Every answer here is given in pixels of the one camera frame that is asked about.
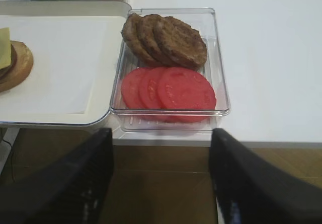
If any red tomato slice right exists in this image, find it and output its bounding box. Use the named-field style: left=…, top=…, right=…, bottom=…
left=157, top=67, right=217, bottom=111

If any clear patty and tomato container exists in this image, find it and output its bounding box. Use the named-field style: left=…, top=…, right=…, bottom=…
left=110, top=8, right=231, bottom=132

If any white metal tray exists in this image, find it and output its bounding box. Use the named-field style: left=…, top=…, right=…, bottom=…
left=1, top=1, right=130, bottom=127

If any red tomato slice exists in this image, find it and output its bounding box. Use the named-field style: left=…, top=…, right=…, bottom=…
left=157, top=67, right=217, bottom=111
left=139, top=67, right=168, bottom=109
left=121, top=67, right=150, bottom=109

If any black cable under table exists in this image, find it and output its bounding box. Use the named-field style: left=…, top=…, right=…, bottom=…
left=0, top=129, right=15, bottom=184

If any brown patty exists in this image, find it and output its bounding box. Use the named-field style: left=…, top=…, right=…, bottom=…
left=152, top=16, right=208, bottom=70
left=121, top=13, right=162, bottom=67
left=137, top=14, right=175, bottom=66

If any brown patty middle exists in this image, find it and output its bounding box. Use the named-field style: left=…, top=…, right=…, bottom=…
left=137, top=14, right=175, bottom=66

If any brown patty right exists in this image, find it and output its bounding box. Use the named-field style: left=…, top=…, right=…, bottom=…
left=152, top=16, right=208, bottom=70

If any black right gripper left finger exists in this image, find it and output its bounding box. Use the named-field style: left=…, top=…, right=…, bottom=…
left=1, top=128, right=113, bottom=223

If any brown patty left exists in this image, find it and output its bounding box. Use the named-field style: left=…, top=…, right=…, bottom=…
left=121, top=13, right=162, bottom=67

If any red tomato slice middle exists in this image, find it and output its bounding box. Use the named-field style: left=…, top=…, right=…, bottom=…
left=139, top=67, right=168, bottom=109

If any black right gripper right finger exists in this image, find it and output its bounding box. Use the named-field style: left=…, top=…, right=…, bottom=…
left=208, top=128, right=321, bottom=223

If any red tomato slice left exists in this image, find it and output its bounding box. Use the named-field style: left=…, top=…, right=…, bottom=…
left=121, top=67, right=150, bottom=109

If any bottom bun on tray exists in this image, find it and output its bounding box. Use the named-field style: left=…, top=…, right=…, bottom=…
left=1, top=40, right=34, bottom=92

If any yellow cheese slice on burger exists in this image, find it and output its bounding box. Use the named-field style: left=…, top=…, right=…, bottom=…
left=0, top=27, right=11, bottom=69

